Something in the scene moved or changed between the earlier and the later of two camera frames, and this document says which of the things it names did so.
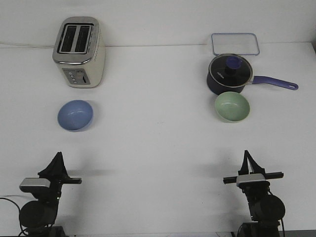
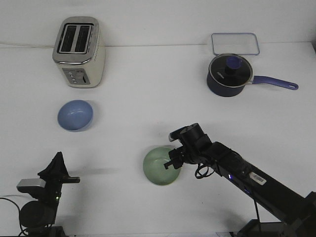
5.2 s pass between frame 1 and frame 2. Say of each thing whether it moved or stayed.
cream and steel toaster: stayed
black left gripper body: stayed
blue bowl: stayed
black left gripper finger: stayed
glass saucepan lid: stayed
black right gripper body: moved
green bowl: moved
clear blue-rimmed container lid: stayed
